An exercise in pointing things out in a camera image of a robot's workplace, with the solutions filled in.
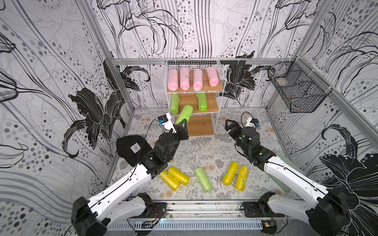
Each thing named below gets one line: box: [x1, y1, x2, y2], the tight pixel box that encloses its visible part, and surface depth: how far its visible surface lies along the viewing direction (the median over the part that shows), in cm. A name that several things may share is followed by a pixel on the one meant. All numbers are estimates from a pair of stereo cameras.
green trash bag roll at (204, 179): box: [194, 167, 213, 193], surface depth 83 cm
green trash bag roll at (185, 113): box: [174, 104, 194, 125], surface depth 71 cm
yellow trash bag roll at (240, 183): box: [234, 165, 250, 192], surface depth 81 cm
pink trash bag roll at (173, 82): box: [167, 68, 179, 91], surface depth 74 cm
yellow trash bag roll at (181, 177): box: [167, 166, 191, 186], surface depth 84 cm
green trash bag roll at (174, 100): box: [170, 93, 181, 115], surface depth 85 cm
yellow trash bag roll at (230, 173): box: [221, 161, 240, 186], surface depth 84 cm
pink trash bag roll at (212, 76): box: [206, 66, 220, 88], surface depth 74 cm
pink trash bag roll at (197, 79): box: [192, 68, 203, 92], surface depth 73 cm
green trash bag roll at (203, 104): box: [195, 92, 209, 112], surface depth 86 cm
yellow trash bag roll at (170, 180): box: [158, 170, 181, 192], surface depth 81 cm
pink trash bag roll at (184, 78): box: [179, 67, 191, 91], surface depth 73 cm
